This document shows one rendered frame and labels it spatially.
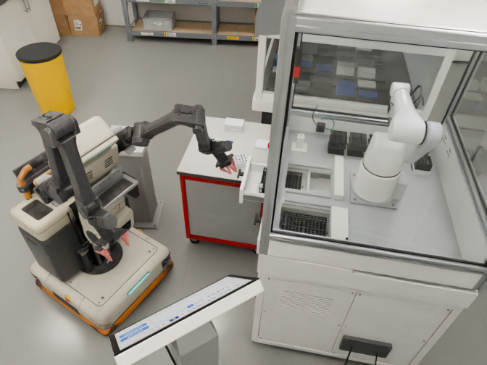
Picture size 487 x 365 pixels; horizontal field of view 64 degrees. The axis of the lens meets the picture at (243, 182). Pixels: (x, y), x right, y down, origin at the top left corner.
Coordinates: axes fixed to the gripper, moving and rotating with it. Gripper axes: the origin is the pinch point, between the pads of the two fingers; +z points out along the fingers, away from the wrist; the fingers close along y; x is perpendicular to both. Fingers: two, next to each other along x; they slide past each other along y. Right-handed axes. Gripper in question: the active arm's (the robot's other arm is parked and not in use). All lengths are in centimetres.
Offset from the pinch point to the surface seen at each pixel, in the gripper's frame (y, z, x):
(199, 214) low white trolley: -54, 32, 16
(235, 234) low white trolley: -42, 59, 16
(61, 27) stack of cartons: -301, -118, 334
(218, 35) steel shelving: -121, 6, 358
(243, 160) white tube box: -7.8, 12.1, 28.2
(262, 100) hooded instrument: 1, 5, 84
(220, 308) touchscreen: 25, -9, -94
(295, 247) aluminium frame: 35, 15, -51
